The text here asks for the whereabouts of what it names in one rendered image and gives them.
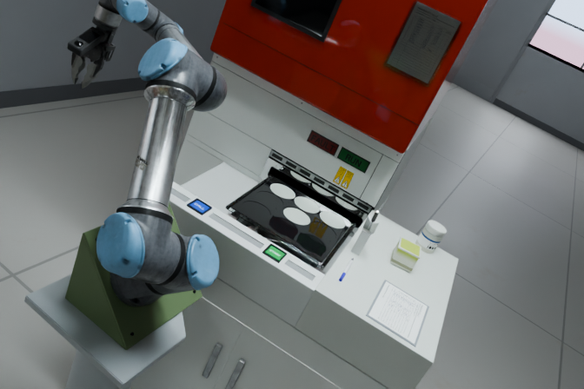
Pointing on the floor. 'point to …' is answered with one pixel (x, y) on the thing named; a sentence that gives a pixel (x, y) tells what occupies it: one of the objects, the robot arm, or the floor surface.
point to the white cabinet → (247, 352)
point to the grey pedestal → (101, 342)
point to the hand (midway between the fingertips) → (78, 82)
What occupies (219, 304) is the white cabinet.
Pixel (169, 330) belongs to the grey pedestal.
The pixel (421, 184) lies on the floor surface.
